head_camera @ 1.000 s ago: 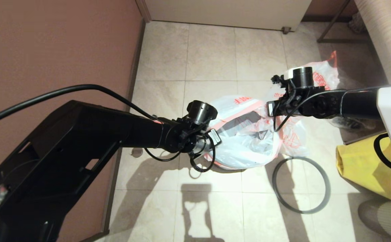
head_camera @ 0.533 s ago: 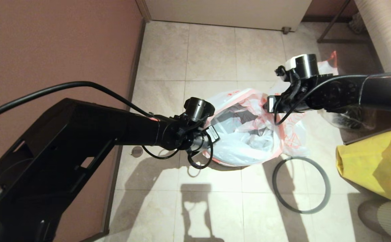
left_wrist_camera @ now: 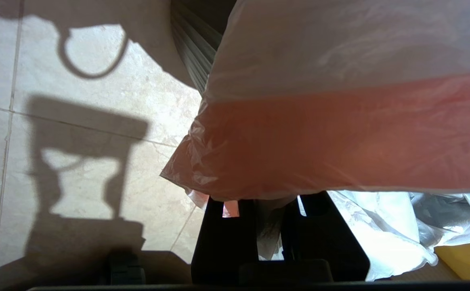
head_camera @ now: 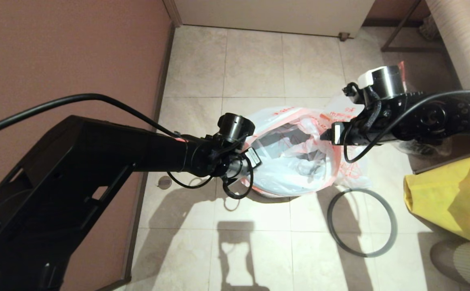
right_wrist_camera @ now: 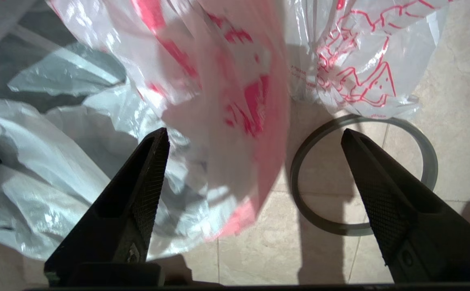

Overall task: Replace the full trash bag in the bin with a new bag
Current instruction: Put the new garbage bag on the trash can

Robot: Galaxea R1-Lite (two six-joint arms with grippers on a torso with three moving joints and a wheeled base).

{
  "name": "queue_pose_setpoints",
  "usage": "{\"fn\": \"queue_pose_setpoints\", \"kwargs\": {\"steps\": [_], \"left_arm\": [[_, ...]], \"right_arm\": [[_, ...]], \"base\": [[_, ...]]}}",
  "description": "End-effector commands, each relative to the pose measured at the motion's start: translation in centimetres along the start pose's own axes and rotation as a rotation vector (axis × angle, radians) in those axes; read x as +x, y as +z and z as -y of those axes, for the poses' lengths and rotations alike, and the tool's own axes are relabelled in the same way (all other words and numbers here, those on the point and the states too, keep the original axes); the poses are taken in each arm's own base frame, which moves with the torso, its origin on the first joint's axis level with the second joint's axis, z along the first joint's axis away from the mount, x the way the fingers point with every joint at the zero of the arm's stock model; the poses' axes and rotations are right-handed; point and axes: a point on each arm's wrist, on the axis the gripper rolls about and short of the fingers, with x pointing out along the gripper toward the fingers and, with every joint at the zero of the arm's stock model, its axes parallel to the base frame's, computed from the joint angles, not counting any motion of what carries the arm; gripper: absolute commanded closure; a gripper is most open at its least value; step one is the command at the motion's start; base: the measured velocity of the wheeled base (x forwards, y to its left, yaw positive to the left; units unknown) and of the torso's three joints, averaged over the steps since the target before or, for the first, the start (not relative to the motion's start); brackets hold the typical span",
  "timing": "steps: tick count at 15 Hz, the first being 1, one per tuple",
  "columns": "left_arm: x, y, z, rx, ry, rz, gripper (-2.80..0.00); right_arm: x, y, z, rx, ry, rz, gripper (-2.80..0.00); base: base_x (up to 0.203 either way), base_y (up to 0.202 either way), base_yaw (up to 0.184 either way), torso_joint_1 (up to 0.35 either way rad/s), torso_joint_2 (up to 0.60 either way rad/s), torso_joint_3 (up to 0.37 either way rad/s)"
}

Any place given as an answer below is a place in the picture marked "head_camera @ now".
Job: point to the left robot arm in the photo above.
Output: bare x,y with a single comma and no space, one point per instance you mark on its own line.
77,173

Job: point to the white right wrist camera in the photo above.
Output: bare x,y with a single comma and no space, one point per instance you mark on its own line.
364,81

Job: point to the white red-printed plastic bag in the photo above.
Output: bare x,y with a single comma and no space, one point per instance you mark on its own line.
295,173
352,169

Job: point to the grey ribbed round object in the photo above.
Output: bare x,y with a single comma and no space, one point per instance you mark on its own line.
469,266

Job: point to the dark furniture frame bar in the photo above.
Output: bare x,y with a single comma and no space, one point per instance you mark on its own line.
453,162

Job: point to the small round grey floor disc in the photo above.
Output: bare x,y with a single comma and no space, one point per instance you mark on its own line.
164,183

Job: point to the white door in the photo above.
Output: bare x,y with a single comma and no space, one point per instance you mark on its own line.
275,16

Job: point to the small metal door stop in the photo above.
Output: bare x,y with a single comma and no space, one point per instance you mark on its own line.
343,36

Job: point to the beige striped upholstered seat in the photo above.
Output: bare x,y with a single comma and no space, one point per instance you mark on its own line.
469,40

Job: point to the yellow fabric bag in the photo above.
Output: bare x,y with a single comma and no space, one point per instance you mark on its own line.
441,198

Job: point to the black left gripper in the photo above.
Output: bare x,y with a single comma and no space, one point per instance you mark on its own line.
219,153

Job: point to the dark metal furniture frame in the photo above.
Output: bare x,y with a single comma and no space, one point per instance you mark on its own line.
410,49

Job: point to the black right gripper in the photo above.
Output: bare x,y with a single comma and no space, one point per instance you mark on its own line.
380,109

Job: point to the small woven basket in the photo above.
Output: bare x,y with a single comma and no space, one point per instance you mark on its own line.
426,30

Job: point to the clear bag with dark contents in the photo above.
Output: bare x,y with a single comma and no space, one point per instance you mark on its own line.
424,147

